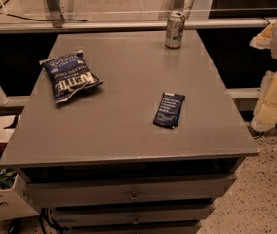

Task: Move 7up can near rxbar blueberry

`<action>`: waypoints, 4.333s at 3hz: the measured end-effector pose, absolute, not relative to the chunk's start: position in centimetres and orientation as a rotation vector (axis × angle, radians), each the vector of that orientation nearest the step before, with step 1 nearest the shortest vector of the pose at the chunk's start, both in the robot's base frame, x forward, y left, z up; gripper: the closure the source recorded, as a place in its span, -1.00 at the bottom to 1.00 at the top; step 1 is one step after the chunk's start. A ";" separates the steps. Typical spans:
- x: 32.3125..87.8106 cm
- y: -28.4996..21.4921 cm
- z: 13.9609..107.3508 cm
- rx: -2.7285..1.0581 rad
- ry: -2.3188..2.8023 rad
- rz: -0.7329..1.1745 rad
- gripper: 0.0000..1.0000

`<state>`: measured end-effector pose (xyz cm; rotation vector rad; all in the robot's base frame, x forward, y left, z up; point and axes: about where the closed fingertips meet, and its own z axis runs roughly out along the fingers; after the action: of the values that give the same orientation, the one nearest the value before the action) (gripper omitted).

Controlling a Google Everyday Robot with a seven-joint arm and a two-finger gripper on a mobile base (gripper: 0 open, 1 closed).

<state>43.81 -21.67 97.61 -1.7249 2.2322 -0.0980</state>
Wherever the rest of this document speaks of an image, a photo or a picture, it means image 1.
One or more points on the grey drawer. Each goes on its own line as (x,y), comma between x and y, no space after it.
(75,194)
(133,216)

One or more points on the metal frame rail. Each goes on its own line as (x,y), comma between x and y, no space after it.
(115,26)

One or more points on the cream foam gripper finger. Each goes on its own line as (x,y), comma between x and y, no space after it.
(265,113)
(263,39)

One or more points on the blue rxbar blueberry wrapper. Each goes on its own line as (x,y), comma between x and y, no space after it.
(168,111)

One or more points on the grey drawer cabinet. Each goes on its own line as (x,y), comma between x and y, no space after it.
(108,134)

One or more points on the silver 7up soda can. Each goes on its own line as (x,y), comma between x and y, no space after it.
(175,28)

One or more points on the top grey drawer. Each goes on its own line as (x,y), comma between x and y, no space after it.
(75,194)

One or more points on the blue kettle chips bag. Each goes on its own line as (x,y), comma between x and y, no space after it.
(69,74)

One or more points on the white cardboard box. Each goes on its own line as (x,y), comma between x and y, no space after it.
(14,202)

